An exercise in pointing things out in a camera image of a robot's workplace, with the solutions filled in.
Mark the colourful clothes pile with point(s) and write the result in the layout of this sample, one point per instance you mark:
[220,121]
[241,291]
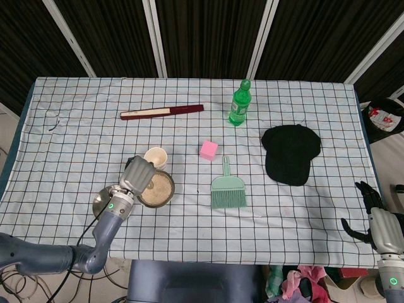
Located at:
[296,285]

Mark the blue grey left robot arm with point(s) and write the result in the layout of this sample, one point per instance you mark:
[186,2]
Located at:
[104,228]

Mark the white partition frame post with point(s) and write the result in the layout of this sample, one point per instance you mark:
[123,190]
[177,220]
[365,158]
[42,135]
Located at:
[67,38]
[375,41]
[262,38]
[154,38]

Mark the steel bowl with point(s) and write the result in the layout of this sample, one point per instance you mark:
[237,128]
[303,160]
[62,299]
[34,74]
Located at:
[172,189]

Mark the black cap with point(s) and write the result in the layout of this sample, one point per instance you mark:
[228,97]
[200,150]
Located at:
[288,154]

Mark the dark red folding fan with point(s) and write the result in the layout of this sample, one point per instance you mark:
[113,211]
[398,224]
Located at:
[164,112]

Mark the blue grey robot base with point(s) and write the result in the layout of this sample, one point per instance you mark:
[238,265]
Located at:
[192,281]

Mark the clear plastic spoon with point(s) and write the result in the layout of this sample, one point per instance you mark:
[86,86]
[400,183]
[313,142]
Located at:
[150,185]

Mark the flat steel plate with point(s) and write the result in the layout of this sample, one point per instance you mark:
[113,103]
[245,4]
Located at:
[101,200]

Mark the green plastic soda bottle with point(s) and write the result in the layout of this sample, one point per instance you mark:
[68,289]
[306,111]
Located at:
[239,109]

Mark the grey black right robot hand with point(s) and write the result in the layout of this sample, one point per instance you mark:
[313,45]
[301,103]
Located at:
[386,230]

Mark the green hand brush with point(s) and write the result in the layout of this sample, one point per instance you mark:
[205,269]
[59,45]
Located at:
[228,192]

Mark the white paper cup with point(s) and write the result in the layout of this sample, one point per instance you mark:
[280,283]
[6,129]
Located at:
[156,156]

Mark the blue white checked tablecloth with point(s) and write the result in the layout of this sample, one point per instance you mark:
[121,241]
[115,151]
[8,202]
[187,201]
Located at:
[189,227]

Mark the pink cube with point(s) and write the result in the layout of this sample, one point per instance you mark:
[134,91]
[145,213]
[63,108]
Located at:
[209,151]

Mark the black bag with red print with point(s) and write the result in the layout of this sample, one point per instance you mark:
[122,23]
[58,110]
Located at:
[383,121]

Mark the white rice heap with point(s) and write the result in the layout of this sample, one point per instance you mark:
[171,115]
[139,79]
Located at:
[159,191]

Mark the grey black left robot hand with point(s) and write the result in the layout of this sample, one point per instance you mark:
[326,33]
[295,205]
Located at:
[139,173]

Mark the blue grey right robot arm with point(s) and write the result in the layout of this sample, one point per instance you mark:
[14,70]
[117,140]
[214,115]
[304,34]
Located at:
[391,281]

